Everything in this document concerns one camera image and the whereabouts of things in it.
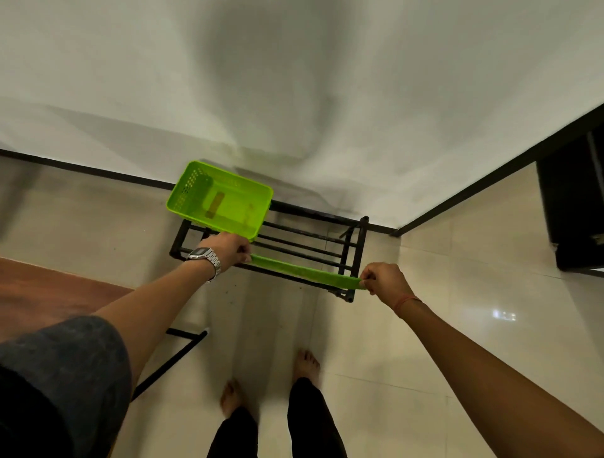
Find person's left hand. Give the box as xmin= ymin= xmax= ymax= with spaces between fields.
xmin=200 ymin=232 xmax=253 ymax=273

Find person's right hand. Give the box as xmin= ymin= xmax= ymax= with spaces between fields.
xmin=359 ymin=262 xmax=417 ymax=310

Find green plastic tray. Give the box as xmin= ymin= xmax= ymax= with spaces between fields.
xmin=249 ymin=254 xmax=366 ymax=290

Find person's right forearm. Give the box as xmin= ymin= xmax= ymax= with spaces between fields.
xmin=400 ymin=299 xmax=604 ymax=458

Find person's left forearm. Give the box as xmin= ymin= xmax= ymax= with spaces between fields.
xmin=92 ymin=257 xmax=216 ymax=384

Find silver wristwatch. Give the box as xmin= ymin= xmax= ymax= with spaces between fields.
xmin=186 ymin=246 xmax=222 ymax=282

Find green perforated plastic basket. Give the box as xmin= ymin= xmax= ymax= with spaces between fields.
xmin=166 ymin=160 xmax=274 ymax=241

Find black metal rack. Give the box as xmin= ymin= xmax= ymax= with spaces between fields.
xmin=169 ymin=199 xmax=370 ymax=303

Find person's right foot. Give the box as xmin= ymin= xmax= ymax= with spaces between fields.
xmin=292 ymin=349 xmax=322 ymax=386

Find person's foot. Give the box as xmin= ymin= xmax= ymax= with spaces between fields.
xmin=292 ymin=349 xmax=322 ymax=386
xmin=220 ymin=378 xmax=247 ymax=419

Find person's left foot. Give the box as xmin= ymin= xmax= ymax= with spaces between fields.
xmin=220 ymin=378 xmax=247 ymax=419

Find black trousers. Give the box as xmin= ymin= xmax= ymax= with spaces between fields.
xmin=206 ymin=377 xmax=348 ymax=458

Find brown wooden table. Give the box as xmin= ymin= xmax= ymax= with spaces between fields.
xmin=0 ymin=257 xmax=209 ymax=403

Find black cabinet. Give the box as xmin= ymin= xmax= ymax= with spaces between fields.
xmin=536 ymin=130 xmax=604 ymax=278

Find grey shirt sleeve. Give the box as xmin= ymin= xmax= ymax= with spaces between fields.
xmin=0 ymin=315 xmax=133 ymax=458

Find red thread bracelet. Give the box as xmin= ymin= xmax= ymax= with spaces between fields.
xmin=393 ymin=294 xmax=423 ymax=318

